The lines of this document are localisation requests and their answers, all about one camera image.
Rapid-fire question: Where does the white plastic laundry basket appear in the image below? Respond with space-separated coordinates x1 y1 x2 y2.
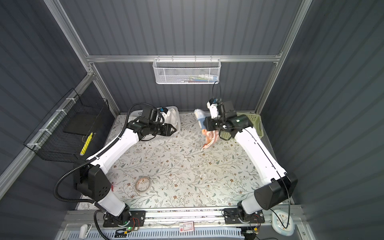
125 104 181 140

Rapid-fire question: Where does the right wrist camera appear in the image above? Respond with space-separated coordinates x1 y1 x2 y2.
207 98 219 119

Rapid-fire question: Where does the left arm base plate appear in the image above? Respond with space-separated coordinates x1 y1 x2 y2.
103 211 147 228

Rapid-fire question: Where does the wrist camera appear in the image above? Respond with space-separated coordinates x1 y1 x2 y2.
207 98 219 119
159 107 171 119

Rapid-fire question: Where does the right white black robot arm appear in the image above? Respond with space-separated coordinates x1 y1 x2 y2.
203 99 298 215

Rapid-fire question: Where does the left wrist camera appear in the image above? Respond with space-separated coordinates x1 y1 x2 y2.
159 107 171 119

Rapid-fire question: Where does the clear tape roll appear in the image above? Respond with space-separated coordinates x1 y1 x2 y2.
134 176 152 194

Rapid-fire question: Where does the black corrugated cable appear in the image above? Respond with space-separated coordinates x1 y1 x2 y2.
53 102 160 240

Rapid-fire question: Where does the white wire wall basket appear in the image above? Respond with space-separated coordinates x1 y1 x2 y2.
153 59 222 85

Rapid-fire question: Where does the white round clock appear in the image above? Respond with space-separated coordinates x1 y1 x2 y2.
271 210 295 237

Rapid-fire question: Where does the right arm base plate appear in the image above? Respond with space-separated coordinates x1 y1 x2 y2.
222 208 265 225

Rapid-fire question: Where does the red white label card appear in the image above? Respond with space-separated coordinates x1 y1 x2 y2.
179 222 195 233

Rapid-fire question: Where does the green perforated plastic basket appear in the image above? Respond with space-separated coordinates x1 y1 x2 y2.
219 112 264 141

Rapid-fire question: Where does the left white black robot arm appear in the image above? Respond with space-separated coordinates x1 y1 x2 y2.
74 105 180 218

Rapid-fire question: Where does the patterned cloth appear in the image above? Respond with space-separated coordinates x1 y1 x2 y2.
194 109 220 151

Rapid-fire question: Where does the black wire wall basket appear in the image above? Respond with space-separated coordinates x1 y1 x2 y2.
24 92 115 164

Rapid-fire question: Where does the white towel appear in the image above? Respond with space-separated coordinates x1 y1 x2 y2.
165 107 181 131

